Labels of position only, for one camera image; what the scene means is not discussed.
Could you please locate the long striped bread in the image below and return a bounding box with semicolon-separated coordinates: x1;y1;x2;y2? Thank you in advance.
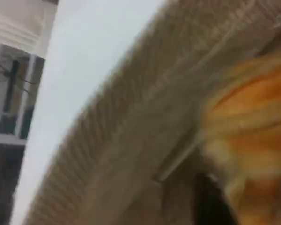
201;50;281;225

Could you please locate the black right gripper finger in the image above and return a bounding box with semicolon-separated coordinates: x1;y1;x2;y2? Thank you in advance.
194;174;236;225

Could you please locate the brown jute tote bag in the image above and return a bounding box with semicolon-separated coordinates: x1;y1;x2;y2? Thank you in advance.
21;0;281;225

